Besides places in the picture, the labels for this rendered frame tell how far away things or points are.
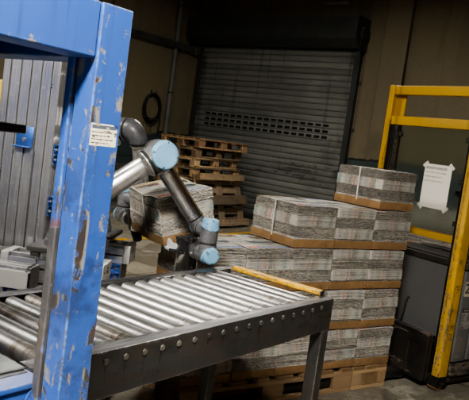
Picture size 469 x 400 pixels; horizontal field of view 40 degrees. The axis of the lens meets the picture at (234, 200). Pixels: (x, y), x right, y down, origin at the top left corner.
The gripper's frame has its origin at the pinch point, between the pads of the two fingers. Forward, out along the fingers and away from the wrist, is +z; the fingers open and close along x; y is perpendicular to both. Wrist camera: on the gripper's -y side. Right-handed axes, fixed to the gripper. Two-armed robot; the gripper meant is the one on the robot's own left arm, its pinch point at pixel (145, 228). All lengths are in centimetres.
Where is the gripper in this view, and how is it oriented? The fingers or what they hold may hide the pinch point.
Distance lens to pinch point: 333.8
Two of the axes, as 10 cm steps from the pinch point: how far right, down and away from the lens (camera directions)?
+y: -0.9, -9.7, -2.4
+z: 5.3, 1.6, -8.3
